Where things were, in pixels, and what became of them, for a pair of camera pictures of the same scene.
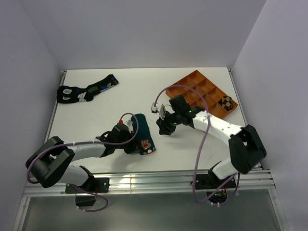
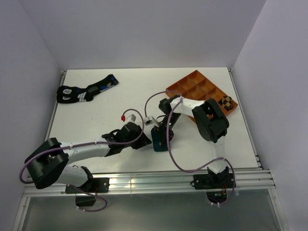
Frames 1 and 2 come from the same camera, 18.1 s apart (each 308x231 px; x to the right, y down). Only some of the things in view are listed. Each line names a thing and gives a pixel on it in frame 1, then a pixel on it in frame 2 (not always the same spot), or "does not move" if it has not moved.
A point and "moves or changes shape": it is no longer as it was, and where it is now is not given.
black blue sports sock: (66, 94) does not move
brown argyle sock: (226, 102) does not move
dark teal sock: (145, 142) moves or changes shape
